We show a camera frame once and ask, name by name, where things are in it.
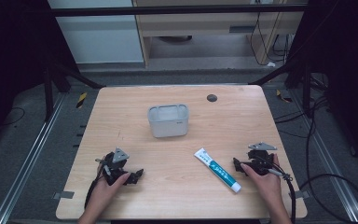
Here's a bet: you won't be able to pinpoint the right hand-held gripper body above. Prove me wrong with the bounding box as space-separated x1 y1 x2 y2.
245 142 278 176

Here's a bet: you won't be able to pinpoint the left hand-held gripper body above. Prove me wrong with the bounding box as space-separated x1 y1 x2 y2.
96 147 131 187

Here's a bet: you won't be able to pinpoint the person's right hand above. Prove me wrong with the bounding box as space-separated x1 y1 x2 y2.
240 153 283 203

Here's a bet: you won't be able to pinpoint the person's left hand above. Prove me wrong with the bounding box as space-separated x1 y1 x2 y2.
90 172 131 206

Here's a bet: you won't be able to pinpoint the white and teal toothpaste tube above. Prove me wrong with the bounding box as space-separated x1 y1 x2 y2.
193 147 242 194

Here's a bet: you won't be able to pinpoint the grey tape piece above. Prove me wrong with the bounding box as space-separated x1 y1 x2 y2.
288 189 311 200
53 190 76 201

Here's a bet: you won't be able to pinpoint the grey plastic storage basket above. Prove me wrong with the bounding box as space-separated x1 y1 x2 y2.
146 104 190 139

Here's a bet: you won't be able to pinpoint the yellow and black tape strip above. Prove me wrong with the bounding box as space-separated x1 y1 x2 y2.
275 89 293 104
76 91 89 109

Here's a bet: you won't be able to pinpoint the black metal stand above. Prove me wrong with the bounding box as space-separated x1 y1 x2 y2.
42 55 106 123
248 54 313 119

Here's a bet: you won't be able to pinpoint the white cabinet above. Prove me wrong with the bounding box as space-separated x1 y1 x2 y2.
48 0 145 65

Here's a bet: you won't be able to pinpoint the light wooden desk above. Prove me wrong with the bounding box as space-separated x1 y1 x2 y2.
131 0 306 68

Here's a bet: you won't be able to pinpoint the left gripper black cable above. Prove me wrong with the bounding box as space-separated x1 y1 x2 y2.
84 158 106 210

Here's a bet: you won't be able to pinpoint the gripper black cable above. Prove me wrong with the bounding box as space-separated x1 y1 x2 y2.
267 167 297 224
84 158 106 210

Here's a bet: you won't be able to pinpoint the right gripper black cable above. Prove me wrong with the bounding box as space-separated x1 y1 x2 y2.
267 167 297 224

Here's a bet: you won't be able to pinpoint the metal floor rail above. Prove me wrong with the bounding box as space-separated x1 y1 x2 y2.
0 92 67 224
288 89 358 224

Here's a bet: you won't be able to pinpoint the black looped floor cable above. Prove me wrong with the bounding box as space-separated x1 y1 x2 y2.
298 173 358 224

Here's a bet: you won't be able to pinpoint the black hanging cables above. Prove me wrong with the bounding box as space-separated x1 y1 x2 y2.
249 11 295 67

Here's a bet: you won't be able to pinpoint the black frame crossbar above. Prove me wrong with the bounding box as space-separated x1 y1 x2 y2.
48 3 310 18

